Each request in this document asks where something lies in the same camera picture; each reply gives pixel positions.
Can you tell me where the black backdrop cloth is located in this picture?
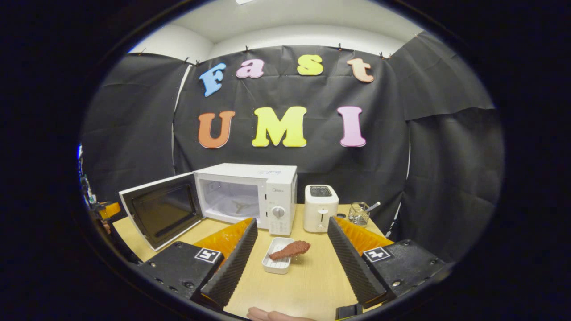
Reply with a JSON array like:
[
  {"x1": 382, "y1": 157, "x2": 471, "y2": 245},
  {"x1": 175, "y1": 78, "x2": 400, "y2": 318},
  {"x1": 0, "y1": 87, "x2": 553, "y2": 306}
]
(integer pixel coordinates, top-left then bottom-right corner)
[{"x1": 80, "y1": 31, "x2": 505, "y2": 263}]

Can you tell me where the brown chicken leg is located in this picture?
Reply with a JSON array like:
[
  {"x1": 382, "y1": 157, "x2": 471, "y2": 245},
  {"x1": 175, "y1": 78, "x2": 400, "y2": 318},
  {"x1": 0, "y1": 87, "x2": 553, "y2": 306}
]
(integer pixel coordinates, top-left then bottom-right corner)
[{"x1": 269, "y1": 240, "x2": 311, "y2": 261}]

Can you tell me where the white microwave oven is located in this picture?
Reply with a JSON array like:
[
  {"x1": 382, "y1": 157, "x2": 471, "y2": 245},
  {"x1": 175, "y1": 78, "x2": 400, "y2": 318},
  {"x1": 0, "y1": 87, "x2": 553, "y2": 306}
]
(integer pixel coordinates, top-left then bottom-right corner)
[{"x1": 119, "y1": 163, "x2": 298, "y2": 251}]

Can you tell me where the wire mesh utensil holder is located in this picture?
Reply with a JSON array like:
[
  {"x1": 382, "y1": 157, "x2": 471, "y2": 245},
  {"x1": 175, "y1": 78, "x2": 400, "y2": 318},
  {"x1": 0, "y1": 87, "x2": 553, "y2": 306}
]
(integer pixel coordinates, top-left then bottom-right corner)
[{"x1": 348, "y1": 202, "x2": 370, "y2": 226}]

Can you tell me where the glass turntable plate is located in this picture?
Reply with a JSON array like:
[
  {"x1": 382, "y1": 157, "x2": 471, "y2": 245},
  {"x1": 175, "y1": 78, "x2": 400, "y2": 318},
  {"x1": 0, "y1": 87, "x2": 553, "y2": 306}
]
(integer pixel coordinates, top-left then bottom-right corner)
[{"x1": 222, "y1": 198, "x2": 261, "y2": 218}]

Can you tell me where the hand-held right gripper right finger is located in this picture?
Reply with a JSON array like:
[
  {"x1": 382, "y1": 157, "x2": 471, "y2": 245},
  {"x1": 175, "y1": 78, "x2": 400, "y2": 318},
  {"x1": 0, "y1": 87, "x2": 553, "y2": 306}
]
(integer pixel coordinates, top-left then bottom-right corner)
[{"x1": 327, "y1": 216, "x2": 451, "y2": 309}]

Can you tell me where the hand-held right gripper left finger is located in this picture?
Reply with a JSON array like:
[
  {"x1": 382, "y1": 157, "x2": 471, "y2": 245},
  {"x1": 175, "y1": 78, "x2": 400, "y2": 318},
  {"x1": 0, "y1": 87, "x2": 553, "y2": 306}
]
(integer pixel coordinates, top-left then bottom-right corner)
[{"x1": 134, "y1": 218, "x2": 258, "y2": 311}]

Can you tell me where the white rectangular tray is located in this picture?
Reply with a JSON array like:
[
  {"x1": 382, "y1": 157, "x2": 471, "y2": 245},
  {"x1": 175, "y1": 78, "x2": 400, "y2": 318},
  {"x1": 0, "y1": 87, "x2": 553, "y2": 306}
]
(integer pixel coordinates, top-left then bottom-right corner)
[{"x1": 262, "y1": 237, "x2": 295, "y2": 275}]

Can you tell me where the cream toaster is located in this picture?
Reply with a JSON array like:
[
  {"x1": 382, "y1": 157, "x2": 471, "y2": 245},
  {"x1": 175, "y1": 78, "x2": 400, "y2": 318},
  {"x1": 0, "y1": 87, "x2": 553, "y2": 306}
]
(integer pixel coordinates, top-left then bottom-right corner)
[{"x1": 304, "y1": 185, "x2": 339, "y2": 233}]

